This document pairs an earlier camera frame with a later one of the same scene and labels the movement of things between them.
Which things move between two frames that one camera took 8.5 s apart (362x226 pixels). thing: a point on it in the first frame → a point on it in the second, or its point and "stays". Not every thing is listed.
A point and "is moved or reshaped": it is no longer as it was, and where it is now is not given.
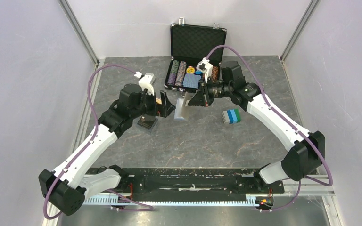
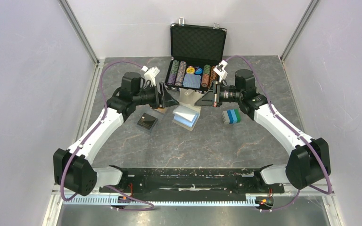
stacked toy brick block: [231, 116] stays
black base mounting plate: [163, 182] stays
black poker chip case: [190, 44] stays
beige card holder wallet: [182, 112] is moved or reshaped
